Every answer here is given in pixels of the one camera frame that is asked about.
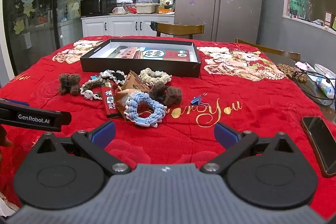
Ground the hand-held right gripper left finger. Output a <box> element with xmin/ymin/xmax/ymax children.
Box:
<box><xmin>34</xmin><ymin>120</ymin><xmax>132</xmax><ymax>175</ymax></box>

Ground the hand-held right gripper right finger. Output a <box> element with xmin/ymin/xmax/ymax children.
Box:
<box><xmin>200</xmin><ymin>122</ymin><xmax>298</xmax><ymax>175</ymax></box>

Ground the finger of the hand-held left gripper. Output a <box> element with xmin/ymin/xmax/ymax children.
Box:
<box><xmin>61</xmin><ymin>112</ymin><xmax>72</xmax><ymax>126</ymax></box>
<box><xmin>0</xmin><ymin>98</ymin><xmax>29</xmax><ymax>106</ymax></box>

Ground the red lighter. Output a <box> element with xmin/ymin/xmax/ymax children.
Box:
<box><xmin>101</xmin><ymin>83</ymin><xmax>119</xmax><ymax>119</ymax></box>

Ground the brown pom-pom hair clip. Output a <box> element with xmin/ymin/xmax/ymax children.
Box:
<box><xmin>148</xmin><ymin>82</ymin><xmax>183</xmax><ymax>106</ymax></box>
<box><xmin>58</xmin><ymin>73</ymin><xmax>80</xmax><ymax>96</ymax></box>

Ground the brown and white crochet scrunchie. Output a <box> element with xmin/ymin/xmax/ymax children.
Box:
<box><xmin>80</xmin><ymin>80</ymin><xmax>105</xmax><ymax>101</ymax></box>

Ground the blue binder clip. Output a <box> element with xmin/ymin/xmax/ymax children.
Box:
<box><xmin>190</xmin><ymin>93</ymin><xmax>208</xmax><ymax>106</ymax></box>

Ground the black and white scrunchie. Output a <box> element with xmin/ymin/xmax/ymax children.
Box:
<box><xmin>91</xmin><ymin>70</ymin><xmax>128</xmax><ymax>85</ymax></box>

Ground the blue crochet scrunchie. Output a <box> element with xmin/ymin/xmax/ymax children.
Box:
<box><xmin>124</xmin><ymin>91</ymin><xmax>167</xmax><ymax>128</ymax></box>

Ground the cream crochet scrunchie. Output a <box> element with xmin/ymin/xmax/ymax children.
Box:
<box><xmin>138</xmin><ymin>68</ymin><xmax>172</xmax><ymax>86</ymax></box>

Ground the black shallow box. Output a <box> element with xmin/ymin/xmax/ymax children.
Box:
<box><xmin>80</xmin><ymin>38</ymin><xmax>202</xmax><ymax>79</ymax></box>

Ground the person's left hand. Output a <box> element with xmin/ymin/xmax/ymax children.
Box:
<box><xmin>0</xmin><ymin>125</ymin><xmax>13</xmax><ymax>148</ymax></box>

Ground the red printed blanket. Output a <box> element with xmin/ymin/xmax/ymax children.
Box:
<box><xmin>0</xmin><ymin>35</ymin><xmax>336</xmax><ymax>214</ymax></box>

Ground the glass door with stickers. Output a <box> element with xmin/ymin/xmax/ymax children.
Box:
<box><xmin>0</xmin><ymin>0</ymin><xmax>87</xmax><ymax>75</ymax></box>

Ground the wooden bead trivet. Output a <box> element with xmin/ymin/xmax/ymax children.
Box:
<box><xmin>276</xmin><ymin>63</ymin><xmax>309</xmax><ymax>84</ymax></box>

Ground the black smartphone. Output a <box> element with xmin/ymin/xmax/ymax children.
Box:
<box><xmin>300</xmin><ymin>116</ymin><xmax>336</xmax><ymax>178</ymax></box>

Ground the colourful printed booklet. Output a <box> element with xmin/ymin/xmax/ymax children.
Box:
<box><xmin>106</xmin><ymin>45</ymin><xmax>191</xmax><ymax>60</ymax></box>

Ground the wooden chair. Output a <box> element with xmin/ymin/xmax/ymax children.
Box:
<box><xmin>235</xmin><ymin>38</ymin><xmax>301</xmax><ymax>62</ymax></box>
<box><xmin>151</xmin><ymin>21</ymin><xmax>205</xmax><ymax>39</ymax></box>

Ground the white kitchen cabinet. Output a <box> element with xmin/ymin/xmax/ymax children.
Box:
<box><xmin>81</xmin><ymin>14</ymin><xmax>175</xmax><ymax>38</ymax></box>

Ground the white and blue packet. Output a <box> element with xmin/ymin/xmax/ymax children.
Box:
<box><xmin>316</xmin><ymin>77</ymin><xmax>336</xmax><ymax>98</ymax></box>

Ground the black microwave oven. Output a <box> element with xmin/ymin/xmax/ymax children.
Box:
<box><xmin>80</xmin><ymin>0</ymin><xmax>117</xmax><ymax>17</ymax></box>

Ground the white plate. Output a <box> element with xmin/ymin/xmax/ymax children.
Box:
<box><xmin>314</xmin><ymin>63</ymin><xmax>336</xmax><ymax>77</ymax></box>

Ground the beige plastic basin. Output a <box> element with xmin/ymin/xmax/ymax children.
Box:
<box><xmin>135</xmin><ymin>3</ymin><xmax>160</xmax><ymax>14</ymax></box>

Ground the green box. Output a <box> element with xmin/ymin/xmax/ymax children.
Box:
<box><xmin>289</xmin><ymin>0</ymin><xmax>309</xmax><ymax>18</ymax></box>

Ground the black cable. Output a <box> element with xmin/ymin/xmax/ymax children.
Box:
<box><xmin>294</xmin><ymin>70</ymin><xmax>336</xmax><ymax>106</ymax></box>

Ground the small picture frame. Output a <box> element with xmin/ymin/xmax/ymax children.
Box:
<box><xmin>324</xmin><ymin>11</ymin><xmax>333</xmax><ymax>28</ymax></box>

